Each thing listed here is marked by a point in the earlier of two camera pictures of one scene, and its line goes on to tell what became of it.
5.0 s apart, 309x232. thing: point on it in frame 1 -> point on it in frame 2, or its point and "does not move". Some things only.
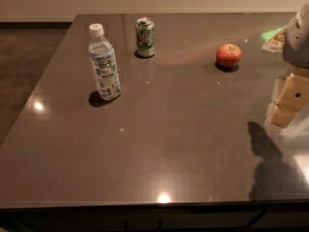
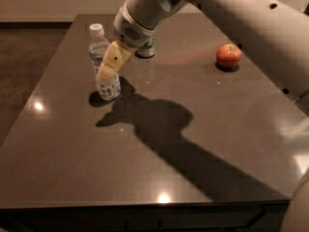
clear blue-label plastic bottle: x=103 y=61 does not move
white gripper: x=296 y=47 -> x=131 y=31
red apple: x=228 y=55 does not move
